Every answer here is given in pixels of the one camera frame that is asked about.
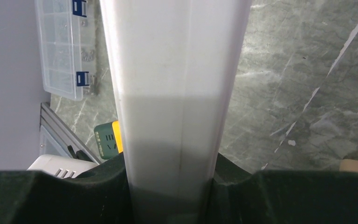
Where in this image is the yellow cube adapter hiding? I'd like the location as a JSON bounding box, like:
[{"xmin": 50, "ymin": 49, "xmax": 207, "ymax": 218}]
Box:
[{"xmin": 112, "ymin": 120, "xmax": 123, "ymax": 154}]

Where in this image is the clear plastic screw box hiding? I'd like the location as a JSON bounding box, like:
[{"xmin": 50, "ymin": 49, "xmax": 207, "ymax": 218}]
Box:
[{"xmin": 34, "ymin": 0, "xmax": 97, "ymax": 101}]

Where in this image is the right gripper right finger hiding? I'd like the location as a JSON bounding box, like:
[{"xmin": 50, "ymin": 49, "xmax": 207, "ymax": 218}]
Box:
[{"xmin": 205, "ymin": 154, "xmax": 358, "ymax": 224}]

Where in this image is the white power strip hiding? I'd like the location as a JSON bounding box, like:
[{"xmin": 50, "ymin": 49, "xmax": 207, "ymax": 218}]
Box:
[{"xmin": 100, "ymin": 0, "xmax": 252, "ymax": 224}]

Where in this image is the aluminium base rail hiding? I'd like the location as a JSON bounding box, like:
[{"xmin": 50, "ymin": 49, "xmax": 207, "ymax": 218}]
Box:
[{"xmin": 40, "ymin": 102, "xmax": 102, "ymax": 165}]

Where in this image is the green cube adapter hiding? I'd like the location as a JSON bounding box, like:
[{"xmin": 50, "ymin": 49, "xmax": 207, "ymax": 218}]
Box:
[{"xmin": 94, "ymin": 122, "xmax": 120, "ymax": 160}]

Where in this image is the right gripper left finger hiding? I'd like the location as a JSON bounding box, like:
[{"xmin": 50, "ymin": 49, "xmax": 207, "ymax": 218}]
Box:
[{"xmin": 0, "ymin": 154, "xmax": 133, "ymax": 224}]

